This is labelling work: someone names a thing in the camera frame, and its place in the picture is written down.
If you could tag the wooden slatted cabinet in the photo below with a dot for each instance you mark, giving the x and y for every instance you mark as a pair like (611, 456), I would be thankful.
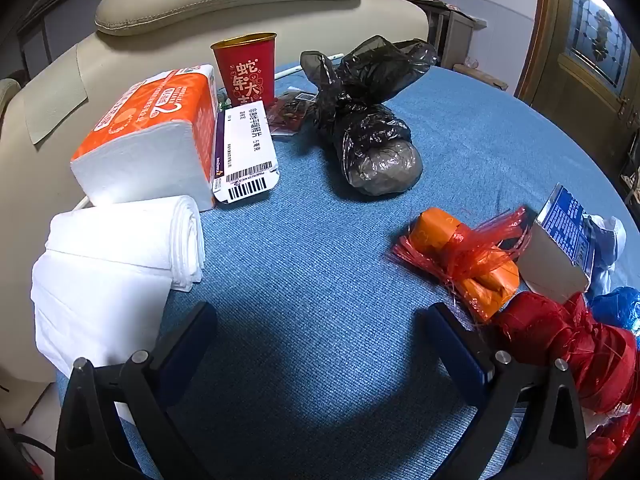
(460, 35)

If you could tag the orange tissue pack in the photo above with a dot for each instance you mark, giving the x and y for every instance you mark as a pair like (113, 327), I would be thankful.
(150, 110)

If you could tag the blue plastic bag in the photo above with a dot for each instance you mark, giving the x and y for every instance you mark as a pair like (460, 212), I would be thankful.
(617, 307)

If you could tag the red plastic bag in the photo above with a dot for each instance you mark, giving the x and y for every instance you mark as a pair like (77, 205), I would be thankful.
(550, 330)

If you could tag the dark red snack packet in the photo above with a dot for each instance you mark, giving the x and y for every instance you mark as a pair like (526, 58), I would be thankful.
(290, 112)

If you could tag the white and purple medicine box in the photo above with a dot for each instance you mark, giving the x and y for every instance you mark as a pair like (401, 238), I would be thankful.
(245, 155)

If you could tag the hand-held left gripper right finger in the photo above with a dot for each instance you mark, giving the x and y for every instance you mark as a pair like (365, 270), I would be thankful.
(450, 350)

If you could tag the orange plastic bag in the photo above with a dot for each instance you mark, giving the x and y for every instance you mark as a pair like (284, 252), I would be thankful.
(440, 232)

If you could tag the rolled white paper towel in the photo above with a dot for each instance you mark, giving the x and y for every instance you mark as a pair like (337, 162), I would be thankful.
(110, 260)

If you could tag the thin white stick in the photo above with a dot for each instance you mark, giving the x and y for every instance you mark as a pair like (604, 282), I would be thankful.
(287, 72)

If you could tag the wooden door with stained glass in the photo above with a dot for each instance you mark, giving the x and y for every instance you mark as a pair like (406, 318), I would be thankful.
(555, 60)

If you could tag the small white printed carton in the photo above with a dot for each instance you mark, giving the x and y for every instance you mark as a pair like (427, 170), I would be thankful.
(550, 260)

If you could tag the black plastic bag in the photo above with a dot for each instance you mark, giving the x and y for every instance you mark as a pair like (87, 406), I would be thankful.
(370, 125)

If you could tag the beige leather sofa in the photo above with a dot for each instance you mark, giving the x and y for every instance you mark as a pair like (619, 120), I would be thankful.
(125, 60)

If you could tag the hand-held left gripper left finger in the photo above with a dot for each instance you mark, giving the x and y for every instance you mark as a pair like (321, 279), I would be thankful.
(187, 347)

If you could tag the red paper cup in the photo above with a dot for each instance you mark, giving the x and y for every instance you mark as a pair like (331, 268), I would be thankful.
(245, 75)

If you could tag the white plastic bag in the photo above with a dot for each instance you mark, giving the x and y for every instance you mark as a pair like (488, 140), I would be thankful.
(612, 235)

